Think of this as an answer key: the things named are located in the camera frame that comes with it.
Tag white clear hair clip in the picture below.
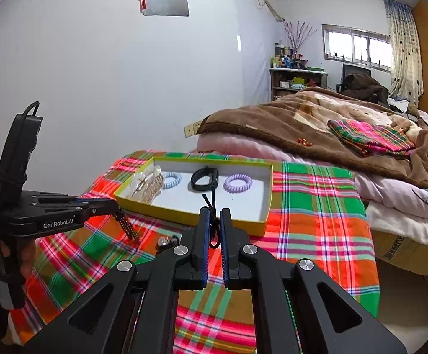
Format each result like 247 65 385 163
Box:
131 167 165 204

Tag yellow cardboard box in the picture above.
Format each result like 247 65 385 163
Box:
114 156 274 237

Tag wall outlet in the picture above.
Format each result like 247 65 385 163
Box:
183 122 203 139

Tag hair tie with bead charm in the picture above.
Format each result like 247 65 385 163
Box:
157 233 183 251

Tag group of toiletry bottles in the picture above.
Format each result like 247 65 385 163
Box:
271 42 311 70

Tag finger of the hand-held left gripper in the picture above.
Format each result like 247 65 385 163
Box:
76 197 120 210
83 207 120 220

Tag purple spiral hair tie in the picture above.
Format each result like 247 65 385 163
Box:
223 173 253 193

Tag brown beaded bracelet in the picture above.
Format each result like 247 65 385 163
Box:
114 208 141 244

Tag dried branches in vase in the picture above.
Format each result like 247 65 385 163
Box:
283 21 320 56

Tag window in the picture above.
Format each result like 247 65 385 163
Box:
322 24 393 74

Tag spotted curtain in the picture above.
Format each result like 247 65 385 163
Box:
383 0 423 107

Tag white quilt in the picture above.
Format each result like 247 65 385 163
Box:
354 111 428 251

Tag pink bed sheet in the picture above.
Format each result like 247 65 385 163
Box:
197 133 358 174

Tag black smart band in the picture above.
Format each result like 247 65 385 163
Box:
191 167 220 193

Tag brown fleece blanket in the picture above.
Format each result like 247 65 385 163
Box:
197 86 428 189

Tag blue spiral hair tie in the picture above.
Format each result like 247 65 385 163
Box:
161 171 182 189

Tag red green plaid bed cloth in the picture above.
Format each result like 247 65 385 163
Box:
9 150 380 354

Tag wooden shelf unit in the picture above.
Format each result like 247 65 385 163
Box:
269 67 329 101

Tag black monitor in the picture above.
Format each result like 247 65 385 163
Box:
342 64 372 82

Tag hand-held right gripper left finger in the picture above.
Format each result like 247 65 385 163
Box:
22 206 212 354

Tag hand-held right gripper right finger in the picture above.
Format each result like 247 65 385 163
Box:
219 208 408 354

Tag brown cardboard box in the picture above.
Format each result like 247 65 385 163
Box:
371 227 428 283

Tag black cord hair tie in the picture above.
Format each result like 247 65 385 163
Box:
202 188 224 249

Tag dark brown jacket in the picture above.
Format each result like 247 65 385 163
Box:
341 73 390 104

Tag folded pink plaid cloth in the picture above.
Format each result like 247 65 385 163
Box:
327 119 416 156

